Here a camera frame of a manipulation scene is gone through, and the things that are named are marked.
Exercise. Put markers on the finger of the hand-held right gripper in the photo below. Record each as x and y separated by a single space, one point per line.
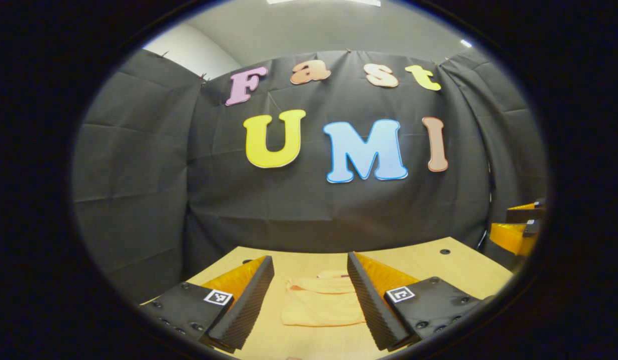
509 237
524 214

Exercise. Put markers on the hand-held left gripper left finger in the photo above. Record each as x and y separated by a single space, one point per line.
247 305

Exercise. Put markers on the orange T-shirt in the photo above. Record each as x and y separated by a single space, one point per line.
321 305

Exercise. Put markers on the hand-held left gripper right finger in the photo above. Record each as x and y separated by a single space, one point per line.
371 310

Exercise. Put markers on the long ceiling light panel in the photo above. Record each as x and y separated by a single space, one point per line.
324 2

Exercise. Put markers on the small ceiling light panel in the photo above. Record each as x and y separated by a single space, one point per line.
466 43

